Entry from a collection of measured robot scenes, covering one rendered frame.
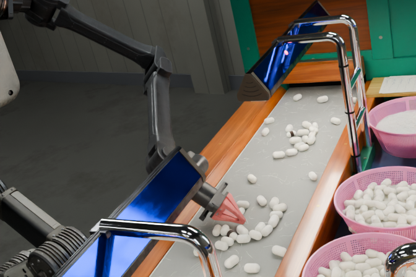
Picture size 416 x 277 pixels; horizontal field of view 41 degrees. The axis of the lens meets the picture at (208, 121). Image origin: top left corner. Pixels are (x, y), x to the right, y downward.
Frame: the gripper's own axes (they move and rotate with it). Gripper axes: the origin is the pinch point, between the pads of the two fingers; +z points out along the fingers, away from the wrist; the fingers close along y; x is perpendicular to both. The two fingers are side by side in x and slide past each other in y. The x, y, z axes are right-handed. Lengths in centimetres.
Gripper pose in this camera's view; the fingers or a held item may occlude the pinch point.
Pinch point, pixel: (241, 220)
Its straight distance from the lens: 139.9
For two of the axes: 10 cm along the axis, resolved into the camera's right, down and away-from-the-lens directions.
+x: -4.1, 6.9, 5.9
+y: 3.9, -4.6, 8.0
